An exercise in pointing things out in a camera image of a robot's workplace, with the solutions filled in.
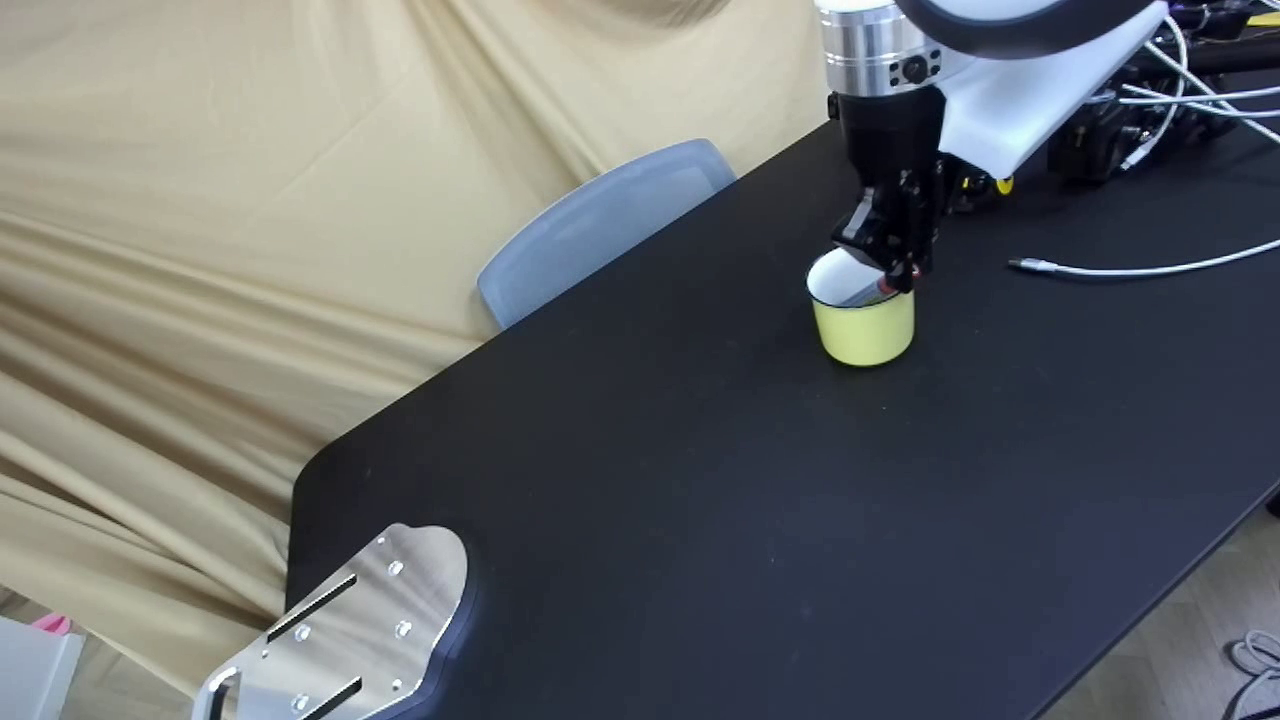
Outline silver metal bracket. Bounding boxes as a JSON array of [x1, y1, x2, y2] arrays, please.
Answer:
[[189, 525, 470, 720]]

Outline yellow mug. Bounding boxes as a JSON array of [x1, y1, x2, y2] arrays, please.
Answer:
[[804, 250, 916, 370]]

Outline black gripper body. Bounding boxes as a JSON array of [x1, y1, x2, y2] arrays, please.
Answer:
[[833, 90, 943, 258]]

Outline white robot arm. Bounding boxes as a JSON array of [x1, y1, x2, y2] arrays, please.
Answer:
[[811, 0, 1169, 292]]

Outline white cable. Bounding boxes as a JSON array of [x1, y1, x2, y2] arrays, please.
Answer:
[[1006, 5, 1280, 284]]

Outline beige cloth backdrop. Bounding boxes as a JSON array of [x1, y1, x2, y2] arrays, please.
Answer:
[[0, 0, 820, 693]]

